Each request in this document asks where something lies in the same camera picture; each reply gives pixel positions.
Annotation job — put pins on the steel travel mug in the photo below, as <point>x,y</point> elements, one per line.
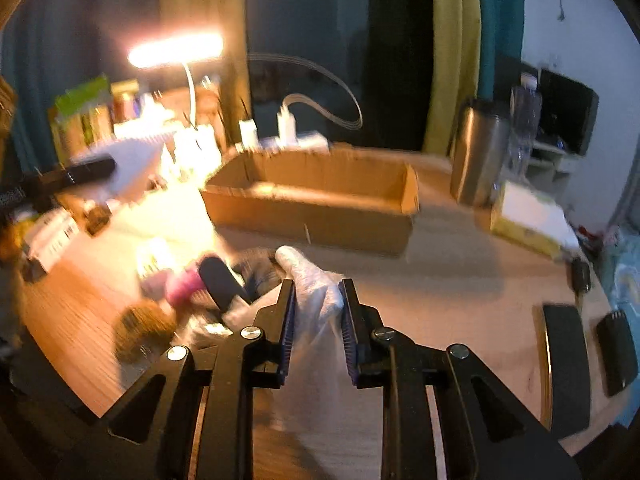
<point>479,151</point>

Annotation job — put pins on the yellow tissue pack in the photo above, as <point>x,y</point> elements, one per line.
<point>533,220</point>

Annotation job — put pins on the green snack bag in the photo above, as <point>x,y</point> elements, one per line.
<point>81,117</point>

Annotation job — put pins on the black smartphone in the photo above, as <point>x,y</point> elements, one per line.
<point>568,370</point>

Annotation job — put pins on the white usb charger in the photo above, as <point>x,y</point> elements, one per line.
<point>286,126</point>

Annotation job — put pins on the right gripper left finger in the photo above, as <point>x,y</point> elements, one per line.
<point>190,414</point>

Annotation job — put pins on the brown scrubby ball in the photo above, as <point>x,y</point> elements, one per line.
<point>140,328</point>

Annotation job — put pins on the white cloth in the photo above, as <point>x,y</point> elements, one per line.
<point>318,425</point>

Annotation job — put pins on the clear water bottle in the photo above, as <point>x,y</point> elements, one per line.
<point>525,110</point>

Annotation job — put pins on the cardboard box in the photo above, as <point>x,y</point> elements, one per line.
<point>336,197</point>

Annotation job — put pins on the black television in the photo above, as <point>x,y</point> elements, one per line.
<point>568,112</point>

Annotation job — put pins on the black car key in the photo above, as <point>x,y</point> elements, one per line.
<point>580,277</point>

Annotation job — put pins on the white desk lamp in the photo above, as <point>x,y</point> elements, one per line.
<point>185,49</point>

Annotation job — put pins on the grey sock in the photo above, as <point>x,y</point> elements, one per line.
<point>251,274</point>

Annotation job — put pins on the pink plush keychain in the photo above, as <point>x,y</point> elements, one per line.
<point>176,287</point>

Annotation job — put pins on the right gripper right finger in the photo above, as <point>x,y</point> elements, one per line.
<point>449,395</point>

